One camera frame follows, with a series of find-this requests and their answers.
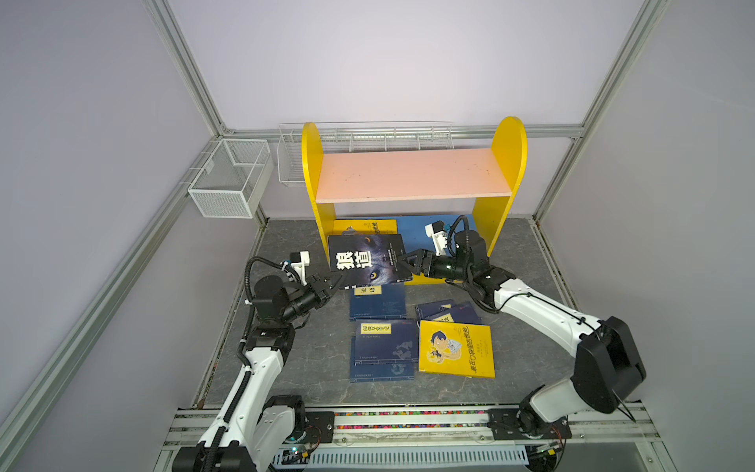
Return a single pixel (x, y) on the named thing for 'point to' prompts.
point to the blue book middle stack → (385, 342)
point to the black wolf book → (360, 260)
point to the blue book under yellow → (448, 312)
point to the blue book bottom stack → (378, 372)
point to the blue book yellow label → (378, 302)
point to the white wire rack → (363, 137)
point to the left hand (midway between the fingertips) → (348, 277)
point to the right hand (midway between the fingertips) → (402, 259)
